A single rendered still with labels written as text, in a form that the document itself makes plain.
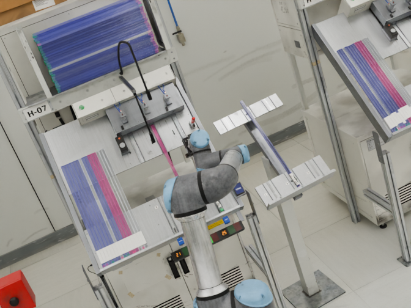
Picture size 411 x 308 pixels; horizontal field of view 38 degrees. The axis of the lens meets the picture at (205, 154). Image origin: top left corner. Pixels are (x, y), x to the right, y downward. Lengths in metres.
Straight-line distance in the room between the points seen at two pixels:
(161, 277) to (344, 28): 1.56
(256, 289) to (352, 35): 1.57
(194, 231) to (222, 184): 0.18
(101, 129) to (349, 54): 1.26
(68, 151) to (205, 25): 1.98
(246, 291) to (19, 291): 1.11
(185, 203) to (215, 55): 2.64
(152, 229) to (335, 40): 1.32
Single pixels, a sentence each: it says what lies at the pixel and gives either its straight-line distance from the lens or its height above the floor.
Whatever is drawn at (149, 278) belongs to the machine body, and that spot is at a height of 0.39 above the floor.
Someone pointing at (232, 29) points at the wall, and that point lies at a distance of 4.50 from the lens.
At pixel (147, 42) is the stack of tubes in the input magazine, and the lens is 2.78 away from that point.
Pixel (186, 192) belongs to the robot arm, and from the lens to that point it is 1.95.
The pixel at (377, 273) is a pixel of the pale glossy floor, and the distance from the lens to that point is 3.20.
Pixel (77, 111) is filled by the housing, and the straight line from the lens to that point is 2.75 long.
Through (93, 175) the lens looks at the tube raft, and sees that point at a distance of 2.69.
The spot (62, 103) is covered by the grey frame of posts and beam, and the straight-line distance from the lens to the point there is 2.80.
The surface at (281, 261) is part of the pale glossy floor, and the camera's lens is 3.46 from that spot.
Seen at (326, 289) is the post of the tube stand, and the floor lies 0.01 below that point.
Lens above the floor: 1.98
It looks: 23 degrees down
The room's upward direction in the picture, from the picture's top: 20 degrees counter-clockwise
